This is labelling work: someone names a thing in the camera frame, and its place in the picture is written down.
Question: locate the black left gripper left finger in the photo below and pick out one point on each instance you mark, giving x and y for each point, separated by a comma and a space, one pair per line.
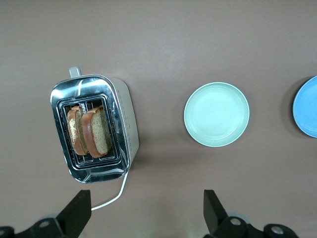
79, 210

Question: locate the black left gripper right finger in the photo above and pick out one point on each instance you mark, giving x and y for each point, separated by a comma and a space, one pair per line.
213, 213

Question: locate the brown bread slice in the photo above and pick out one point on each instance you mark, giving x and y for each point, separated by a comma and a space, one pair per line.
73, 129
101, 134

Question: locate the green plate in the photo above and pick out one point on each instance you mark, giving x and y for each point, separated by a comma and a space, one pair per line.
215, 114

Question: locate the blue plate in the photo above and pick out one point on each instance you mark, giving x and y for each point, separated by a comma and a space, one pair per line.
307, 109

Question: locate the chrome and beige toaster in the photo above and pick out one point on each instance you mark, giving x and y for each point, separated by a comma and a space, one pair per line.
81, 86

